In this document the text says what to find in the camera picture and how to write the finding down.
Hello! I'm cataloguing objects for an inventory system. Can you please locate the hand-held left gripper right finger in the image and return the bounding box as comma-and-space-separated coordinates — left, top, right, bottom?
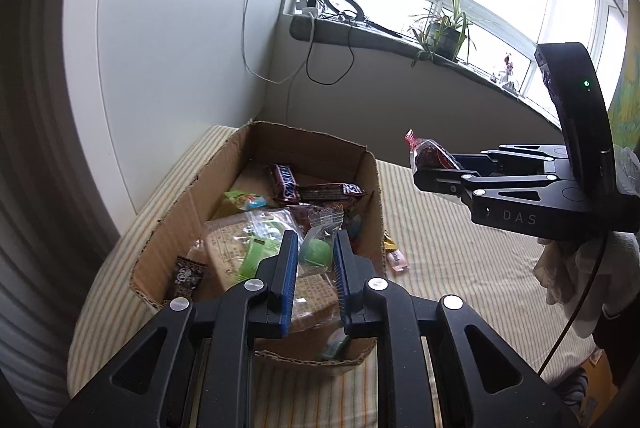
332, 231, 581, 428

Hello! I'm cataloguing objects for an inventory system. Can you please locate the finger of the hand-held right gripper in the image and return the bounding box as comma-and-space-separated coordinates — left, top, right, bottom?
412, 168, 563, 209
450, 143, 571, 172

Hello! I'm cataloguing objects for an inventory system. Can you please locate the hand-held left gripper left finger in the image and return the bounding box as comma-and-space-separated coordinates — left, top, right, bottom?
52, 231, 301, 428

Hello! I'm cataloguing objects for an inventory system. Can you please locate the red snack packet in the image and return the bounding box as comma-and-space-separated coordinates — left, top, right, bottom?
404, 128, 463, 174

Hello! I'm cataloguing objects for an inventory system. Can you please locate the green candy packet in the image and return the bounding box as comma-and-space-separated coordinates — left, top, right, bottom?
299, 204, 346, 278

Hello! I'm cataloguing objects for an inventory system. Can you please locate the clear cracker pack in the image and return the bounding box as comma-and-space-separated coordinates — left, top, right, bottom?
202, 208, 341, 334

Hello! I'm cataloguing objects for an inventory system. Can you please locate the brown cardboard box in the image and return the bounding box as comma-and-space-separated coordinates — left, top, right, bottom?
130, 121, 386, 364

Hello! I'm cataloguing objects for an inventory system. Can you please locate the person's right hand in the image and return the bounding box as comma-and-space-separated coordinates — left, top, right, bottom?
532, 231, 640, 339

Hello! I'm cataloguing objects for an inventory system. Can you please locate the teal snack packet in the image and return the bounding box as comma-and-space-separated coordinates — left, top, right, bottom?
320, 333, 351, 361

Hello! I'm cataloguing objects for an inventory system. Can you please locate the pink snack packet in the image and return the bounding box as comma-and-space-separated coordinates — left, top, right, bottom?
385, 249, 411, 275

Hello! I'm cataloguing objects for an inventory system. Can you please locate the striped mattress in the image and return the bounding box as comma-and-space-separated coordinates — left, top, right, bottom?
67, 125, 613, 428

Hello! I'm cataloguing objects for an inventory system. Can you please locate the small flowering plant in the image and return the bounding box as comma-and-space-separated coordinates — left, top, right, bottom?
492, 52, 518, 86

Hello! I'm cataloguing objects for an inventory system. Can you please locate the brown chocolate bar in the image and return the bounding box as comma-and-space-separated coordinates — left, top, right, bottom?
297, 182, 367, 204
270, 163, 302, 205

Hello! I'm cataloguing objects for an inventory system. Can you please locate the yellow green snack packet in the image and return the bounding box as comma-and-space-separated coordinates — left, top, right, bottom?
222, 189, 281, 213

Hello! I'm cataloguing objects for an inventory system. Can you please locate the black snack packet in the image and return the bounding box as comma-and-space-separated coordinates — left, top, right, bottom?
171, 255, 207, 300

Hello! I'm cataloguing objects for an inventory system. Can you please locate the potted spider plant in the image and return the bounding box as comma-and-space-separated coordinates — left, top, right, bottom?
407, 0, 473, 69

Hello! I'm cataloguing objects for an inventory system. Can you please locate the grey stone windowsill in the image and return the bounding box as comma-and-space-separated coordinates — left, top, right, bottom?
290, 13, 563, 129

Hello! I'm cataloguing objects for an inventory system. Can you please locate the wall poster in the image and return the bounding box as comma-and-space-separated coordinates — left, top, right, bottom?
607, 43, 640, 149

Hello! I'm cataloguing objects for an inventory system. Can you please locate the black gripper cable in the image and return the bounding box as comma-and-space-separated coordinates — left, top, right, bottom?
539, 233, 611, 376

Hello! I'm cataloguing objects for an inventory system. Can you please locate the black ring light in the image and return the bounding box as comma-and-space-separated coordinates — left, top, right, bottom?
322, 0, 401, 36

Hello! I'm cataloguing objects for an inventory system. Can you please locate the white cable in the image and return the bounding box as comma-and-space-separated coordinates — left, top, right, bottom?
242, 0, 316, 84

